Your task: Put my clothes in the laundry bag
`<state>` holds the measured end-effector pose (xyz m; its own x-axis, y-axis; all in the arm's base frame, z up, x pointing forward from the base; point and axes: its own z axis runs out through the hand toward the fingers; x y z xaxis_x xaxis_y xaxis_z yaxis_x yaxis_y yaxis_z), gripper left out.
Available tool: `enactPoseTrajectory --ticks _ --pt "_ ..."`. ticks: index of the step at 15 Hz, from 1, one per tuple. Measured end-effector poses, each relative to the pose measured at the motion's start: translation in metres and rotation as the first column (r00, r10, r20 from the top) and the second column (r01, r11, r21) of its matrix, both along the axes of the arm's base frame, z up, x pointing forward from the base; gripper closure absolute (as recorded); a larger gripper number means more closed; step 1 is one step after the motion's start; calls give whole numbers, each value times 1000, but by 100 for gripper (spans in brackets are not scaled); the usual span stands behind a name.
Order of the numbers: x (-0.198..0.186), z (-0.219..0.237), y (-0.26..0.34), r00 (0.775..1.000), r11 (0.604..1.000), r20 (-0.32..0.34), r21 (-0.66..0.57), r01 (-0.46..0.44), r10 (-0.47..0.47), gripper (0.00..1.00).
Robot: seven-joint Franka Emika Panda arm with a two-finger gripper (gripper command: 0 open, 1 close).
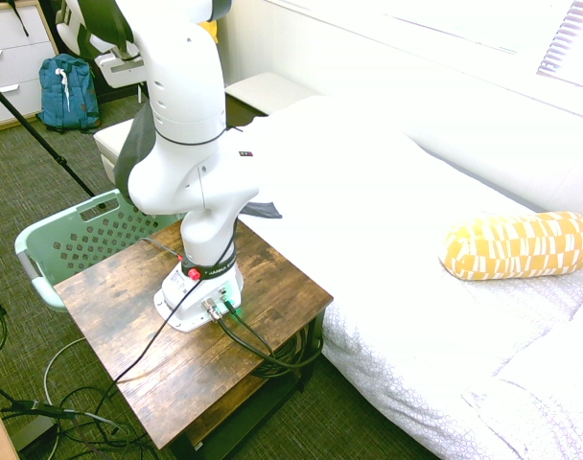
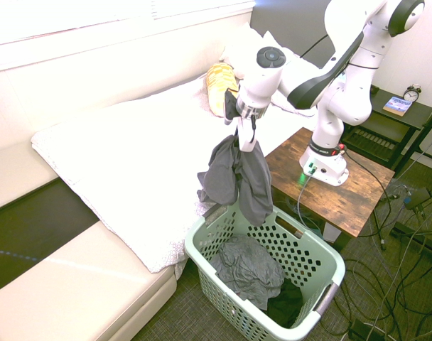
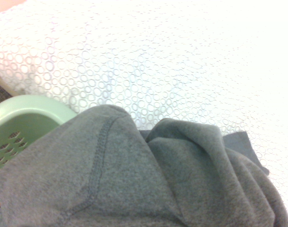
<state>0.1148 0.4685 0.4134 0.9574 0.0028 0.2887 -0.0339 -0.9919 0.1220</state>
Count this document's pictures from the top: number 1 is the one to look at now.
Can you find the black tripod leg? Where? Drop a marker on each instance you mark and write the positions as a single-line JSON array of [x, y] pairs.
[[32, 127]]

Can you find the rustic wooden side table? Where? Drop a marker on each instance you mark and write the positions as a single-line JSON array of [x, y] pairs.
[[128, 311]]

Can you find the white quilted blanket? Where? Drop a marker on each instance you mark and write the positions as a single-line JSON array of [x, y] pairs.
[[392, 287]]

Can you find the black power adapter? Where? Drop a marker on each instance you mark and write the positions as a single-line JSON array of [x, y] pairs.
[[37, 429]]

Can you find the yellow object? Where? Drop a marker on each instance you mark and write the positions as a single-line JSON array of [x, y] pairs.
[[212, 32]]

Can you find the white black office chair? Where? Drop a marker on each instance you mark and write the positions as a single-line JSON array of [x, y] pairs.
[[104, 29]]

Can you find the red stop button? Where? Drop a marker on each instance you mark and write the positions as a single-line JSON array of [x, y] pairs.
[[193, 273]]

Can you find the white drawer dresser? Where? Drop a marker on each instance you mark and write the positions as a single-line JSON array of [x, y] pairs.
[[13, 57]]

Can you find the yellow patterned bolster pillow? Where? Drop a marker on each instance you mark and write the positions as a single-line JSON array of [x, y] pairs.
[[512, 244]]

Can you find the green plastic laundry basket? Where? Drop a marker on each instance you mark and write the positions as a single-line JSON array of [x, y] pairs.
[[32, 239]]

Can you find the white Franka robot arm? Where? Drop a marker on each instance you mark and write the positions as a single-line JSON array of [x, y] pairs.
[[186, 120]]

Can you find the window blind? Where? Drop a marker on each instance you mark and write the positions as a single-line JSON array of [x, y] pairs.
[[574, 48]]

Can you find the blue backpack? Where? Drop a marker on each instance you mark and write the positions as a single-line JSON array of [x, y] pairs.
[[66, 96]]

